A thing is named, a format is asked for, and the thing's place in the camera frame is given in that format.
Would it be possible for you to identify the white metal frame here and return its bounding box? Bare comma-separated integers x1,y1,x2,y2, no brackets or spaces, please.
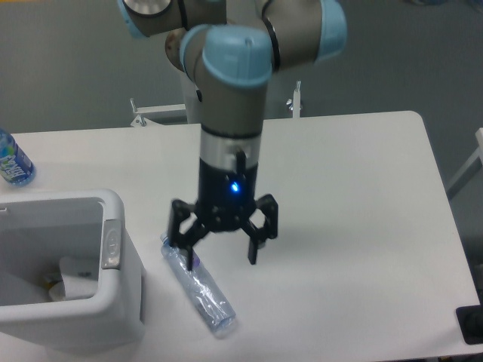
130,98,187,127
286,80,303,118

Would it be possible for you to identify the black clamp at table edge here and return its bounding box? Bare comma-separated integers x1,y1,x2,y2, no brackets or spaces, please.
456,305,482,345

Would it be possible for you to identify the white furniture leg right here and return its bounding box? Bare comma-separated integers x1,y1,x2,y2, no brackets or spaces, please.
446,127,482,200

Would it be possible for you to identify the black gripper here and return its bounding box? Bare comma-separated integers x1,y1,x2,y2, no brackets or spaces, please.
168,161,278,271

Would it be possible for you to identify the white metal frame left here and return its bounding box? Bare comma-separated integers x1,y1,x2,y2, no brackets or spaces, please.
130,98,187,127

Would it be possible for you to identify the white metal frame right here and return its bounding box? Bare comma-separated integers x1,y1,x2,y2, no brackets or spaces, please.
286,80,303,118

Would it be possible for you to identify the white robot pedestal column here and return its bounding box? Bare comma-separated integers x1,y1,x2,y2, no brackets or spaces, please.
164,29,203,124

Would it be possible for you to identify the blue labelled water bottle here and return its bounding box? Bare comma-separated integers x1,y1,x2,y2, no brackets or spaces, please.
1,129,36,186

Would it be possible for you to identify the white trash can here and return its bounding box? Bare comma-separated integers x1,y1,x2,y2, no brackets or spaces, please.
1,189,146,349

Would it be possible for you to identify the clear plastic bottle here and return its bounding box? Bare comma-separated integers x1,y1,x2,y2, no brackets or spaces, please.
160,233,236,338

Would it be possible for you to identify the white plastic wrapper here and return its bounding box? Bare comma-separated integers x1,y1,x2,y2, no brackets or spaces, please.
60,256,99,300

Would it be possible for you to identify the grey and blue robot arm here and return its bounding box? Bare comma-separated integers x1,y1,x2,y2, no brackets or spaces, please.
118,1,347,269

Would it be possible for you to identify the crumpled paper trash in can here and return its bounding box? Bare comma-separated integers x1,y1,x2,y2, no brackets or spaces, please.
43,272,66,302

